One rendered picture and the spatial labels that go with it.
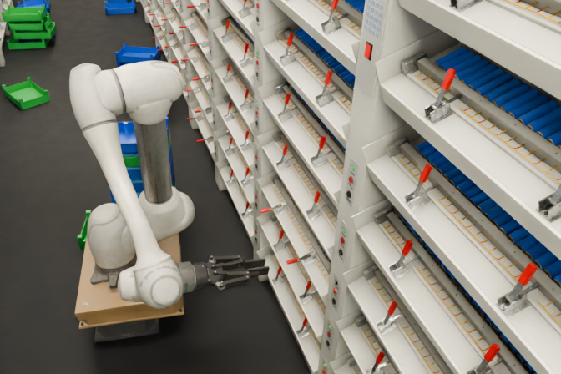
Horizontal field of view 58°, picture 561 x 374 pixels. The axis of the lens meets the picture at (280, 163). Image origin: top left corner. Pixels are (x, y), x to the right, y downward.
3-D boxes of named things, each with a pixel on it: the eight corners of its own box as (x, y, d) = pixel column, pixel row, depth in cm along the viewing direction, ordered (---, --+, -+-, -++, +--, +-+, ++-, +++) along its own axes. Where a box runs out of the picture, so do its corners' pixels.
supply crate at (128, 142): (102, 154, 238) (98, 139, 233) (108, 131, 254) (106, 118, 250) (166, 151, 241) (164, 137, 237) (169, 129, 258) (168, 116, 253)
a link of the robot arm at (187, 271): (175, 300, 147) (195, 298, 149) (177, 279, 142) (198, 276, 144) (169, 278, 154) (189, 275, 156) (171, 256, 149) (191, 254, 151)
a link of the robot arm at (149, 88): (133, 224, 201) (184, 206, 210) (147, 255, 191) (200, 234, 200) (102, 58, 148) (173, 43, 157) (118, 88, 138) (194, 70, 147)
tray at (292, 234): (329, 313, 155) (321, 296, 148) (265, 195, 201) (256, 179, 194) (386, 281, 156) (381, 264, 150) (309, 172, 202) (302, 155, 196)
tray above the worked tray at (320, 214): (336, 269, 143) (323, 240, 134) (265, 154, 189) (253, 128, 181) (397, 235, 145) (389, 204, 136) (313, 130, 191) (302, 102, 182)
